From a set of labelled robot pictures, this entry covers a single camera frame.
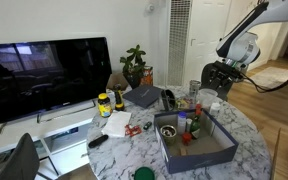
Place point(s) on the green glass bottle red cap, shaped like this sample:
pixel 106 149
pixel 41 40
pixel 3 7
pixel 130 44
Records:
pixel 195 128

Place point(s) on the small black key fob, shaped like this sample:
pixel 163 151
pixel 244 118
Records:
pixel 147 125

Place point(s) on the green round lid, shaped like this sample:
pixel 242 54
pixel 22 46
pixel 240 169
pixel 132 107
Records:
pixel 144 174

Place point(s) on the dark grey chair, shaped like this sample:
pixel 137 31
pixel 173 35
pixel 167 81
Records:
pixel 20 160

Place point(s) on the red ketchup packet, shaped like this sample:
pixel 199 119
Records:
pixel 133 130

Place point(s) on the wooden block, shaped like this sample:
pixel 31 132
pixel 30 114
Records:
pixel 183 151

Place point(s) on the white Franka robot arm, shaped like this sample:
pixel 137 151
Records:
pixel 247 43

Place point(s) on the orange Jenga box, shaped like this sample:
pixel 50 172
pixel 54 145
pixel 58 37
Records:
pixel 147 76

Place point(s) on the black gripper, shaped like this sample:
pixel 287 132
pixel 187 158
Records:
pixel 229 71

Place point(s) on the brown paper bag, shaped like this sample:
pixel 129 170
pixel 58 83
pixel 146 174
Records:
pixel 116 81

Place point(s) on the orange sauce bottle red cap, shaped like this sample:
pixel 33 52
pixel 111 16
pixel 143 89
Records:
pixel 186 138

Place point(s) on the black remote control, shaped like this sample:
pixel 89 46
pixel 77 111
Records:
pixel 98 141

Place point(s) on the black flat screen television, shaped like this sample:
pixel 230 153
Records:
pixel 47 76

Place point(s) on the white television stand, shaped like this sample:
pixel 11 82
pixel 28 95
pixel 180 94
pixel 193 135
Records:
pixel 64 133

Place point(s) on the white door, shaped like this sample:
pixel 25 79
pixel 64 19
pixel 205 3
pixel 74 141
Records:
pixel 207 33

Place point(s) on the white wall heater grille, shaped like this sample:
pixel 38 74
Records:
pixel 179 40

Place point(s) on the patterned floor rug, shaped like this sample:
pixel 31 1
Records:
pixel 274 76

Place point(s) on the yellow lid vitamin bottle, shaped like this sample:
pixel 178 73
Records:
pixel 104 106

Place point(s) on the white pill bottle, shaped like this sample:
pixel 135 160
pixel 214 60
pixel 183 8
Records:
pixel 214 109

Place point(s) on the white paper napkin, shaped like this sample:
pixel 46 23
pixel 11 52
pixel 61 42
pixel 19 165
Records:
pixel 116 124

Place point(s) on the dark grey closed laptop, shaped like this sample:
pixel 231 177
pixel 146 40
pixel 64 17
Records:
pixel 142 96

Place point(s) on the black bottle yellow label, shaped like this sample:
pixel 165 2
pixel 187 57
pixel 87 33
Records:
pixel 119 100

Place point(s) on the white bottle blue cap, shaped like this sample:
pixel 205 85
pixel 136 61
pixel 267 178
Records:
pixel 182 122

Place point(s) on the green potted plant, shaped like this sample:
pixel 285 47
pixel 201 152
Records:
pixel 133 65

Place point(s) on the clear frost cold cup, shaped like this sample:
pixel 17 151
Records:
pixel 206 97

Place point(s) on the metal tin can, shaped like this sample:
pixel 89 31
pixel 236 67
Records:
pixel 168 133

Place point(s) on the yellow sauce packet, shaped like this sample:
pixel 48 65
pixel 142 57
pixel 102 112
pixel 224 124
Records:
pixel 183 104

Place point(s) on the navy cardboard box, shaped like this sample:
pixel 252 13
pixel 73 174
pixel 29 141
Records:
pixel 200 160

